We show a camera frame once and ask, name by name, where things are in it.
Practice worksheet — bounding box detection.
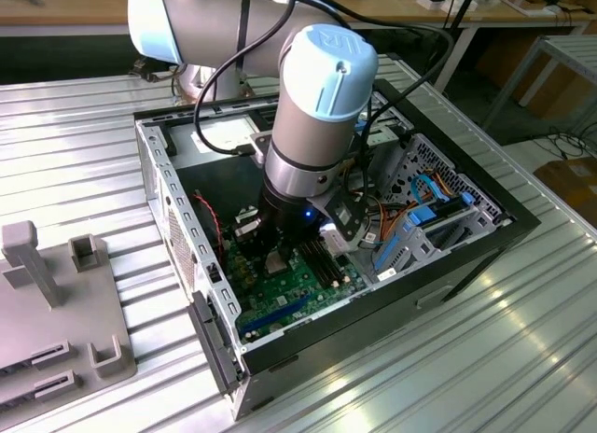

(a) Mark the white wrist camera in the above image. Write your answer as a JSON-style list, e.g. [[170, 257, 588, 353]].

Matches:
[[320, 221, 352, 258], [249, 130, 275, 167]]

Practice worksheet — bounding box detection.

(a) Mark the long wooden desk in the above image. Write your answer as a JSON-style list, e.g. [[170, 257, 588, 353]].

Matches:
[[0, 0, 597, 94]]

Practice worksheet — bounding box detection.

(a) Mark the blue plastic rail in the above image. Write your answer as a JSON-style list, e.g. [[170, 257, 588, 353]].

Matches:
[[374, 227, 412, 272]]

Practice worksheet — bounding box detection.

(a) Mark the blue expansion slot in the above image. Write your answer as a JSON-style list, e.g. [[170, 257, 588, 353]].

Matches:
[[240, 290, 312, 336]]

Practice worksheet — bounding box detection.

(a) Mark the black camera cable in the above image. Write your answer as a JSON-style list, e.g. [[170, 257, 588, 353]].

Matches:
[[192, 0, 299, 158], [274, 0, 457, 205]]

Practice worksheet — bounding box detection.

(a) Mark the grey parts rack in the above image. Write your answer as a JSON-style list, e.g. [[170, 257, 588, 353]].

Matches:
[[0, 220, 139, 415]]

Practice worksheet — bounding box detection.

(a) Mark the orange wire bundle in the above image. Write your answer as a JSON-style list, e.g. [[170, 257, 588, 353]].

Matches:
[[380, 203, 416, 243]]

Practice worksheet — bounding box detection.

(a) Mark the black case side latch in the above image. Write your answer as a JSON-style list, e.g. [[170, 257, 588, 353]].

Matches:
[[186, 290, 246, 398]]

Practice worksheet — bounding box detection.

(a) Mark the black open PC case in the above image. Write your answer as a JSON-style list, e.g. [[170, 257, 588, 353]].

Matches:
[[132, 77, 542, 423]]

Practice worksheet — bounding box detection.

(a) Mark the grey perforated disk bay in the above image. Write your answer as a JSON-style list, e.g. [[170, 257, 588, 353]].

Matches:
[[372, 133, 518, 285]]

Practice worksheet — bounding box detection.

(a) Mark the silver CPU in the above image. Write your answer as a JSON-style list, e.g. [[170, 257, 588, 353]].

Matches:
[[264, 250, 288, 276]]

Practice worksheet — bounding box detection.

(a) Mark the red black fan wire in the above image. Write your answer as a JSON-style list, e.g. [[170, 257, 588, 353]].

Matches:
[[192, 191, 226, 261]]

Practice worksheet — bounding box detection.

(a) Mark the grey metal frame shelf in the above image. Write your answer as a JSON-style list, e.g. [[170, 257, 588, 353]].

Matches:
[[482, 34, 597, 132]]

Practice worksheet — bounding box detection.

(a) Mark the blue disk carrier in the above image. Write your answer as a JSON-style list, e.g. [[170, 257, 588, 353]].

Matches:
[[409, 192, 478, 229]]

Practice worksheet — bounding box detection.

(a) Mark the white flat box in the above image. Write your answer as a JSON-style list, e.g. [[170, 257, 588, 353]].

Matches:
[[416, 0, 479, 13]]

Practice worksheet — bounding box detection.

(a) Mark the metal socket cover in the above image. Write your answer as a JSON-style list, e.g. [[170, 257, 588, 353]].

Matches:
[[234, 206, 262, 242]]

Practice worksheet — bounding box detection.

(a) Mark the brown cardboard box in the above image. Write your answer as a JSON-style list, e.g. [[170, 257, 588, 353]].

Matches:
[[475, 31, 537, 96], [533, 156, 597, 215], [517, 59, 591, 121]]

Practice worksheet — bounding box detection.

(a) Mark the grey power supply unit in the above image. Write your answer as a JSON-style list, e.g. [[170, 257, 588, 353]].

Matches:
[[165, 114, 276, 229]]

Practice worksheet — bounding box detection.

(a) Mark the black tripod stand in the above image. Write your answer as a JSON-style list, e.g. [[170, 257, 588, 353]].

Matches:
[[422, 0, 484, 87]]

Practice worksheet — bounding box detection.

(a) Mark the blue disk wire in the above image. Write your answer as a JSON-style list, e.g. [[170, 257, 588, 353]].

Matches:
[[412, 173, 452, 209]]

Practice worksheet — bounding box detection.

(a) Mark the grey optical drive cage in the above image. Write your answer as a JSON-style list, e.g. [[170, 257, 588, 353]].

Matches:
[[354, 90, 416, 173]]

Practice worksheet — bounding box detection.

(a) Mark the green motherboard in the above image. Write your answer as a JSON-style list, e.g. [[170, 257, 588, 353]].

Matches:
[[218, 216, 374, 348]]

